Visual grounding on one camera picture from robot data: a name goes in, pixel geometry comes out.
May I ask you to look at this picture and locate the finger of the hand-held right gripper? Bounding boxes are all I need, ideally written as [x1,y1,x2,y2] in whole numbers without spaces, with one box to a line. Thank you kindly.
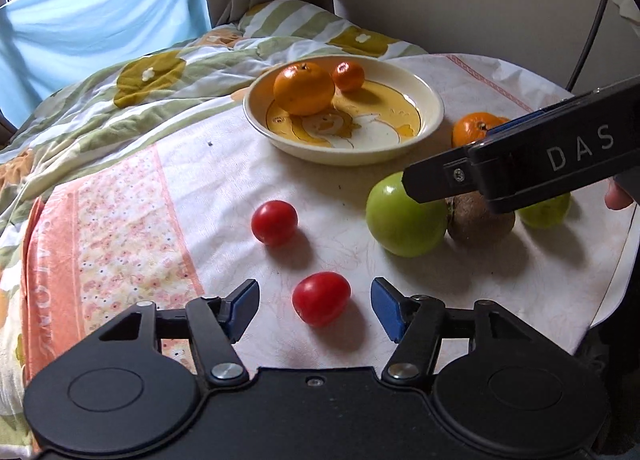
[402,145,484,205]
[484,78,640,141]

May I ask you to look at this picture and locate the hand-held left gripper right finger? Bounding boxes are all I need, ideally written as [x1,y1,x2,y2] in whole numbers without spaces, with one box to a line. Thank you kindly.
[370,277,543,383]

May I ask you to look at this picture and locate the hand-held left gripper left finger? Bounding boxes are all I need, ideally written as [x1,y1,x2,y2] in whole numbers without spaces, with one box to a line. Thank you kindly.
[97,279,261,388]

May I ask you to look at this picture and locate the medium mandarin orange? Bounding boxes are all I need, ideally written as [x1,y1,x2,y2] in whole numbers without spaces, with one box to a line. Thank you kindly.
[451,112,511,149]

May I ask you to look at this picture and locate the brown kiwi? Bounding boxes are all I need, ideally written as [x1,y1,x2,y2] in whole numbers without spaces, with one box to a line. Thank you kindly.
[446,192,516,247]

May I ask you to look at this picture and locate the large green apple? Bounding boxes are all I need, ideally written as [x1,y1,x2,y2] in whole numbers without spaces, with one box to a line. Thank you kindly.
[365,172,449,258]

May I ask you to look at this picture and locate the small green apple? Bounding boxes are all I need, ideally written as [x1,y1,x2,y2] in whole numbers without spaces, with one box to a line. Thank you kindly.
[517,192,572,229]

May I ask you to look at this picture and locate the oblong red tomato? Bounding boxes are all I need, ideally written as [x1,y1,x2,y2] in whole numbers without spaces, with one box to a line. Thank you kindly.
[292,271,352,327]

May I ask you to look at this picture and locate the round red tomato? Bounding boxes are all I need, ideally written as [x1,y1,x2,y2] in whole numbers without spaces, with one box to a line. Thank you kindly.
[251,200,299,247]

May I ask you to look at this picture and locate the cream yellow printed bowl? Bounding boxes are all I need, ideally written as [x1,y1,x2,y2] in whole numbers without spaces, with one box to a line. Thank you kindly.
[242,60,445,167]

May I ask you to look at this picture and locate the small mandarin orange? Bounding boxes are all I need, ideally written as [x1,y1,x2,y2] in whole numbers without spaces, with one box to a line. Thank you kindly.
[332,60,366,92]

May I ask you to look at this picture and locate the white peach floral cloth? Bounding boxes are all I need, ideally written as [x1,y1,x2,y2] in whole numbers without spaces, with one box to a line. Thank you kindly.
[22,54,633,421]

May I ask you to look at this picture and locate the large orange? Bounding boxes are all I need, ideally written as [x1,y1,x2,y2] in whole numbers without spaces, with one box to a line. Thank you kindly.
[273,61,336,117]

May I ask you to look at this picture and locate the green striped floral quilt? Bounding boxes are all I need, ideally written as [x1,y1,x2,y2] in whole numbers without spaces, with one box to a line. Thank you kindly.
[0,0,431,441]

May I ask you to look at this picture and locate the light blue cloth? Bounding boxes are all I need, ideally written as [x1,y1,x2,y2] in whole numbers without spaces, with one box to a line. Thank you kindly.
[0,0,211,115]

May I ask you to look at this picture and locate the grey cable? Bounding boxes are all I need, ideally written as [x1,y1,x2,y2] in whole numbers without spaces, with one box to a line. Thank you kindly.
[567,0,617,90]

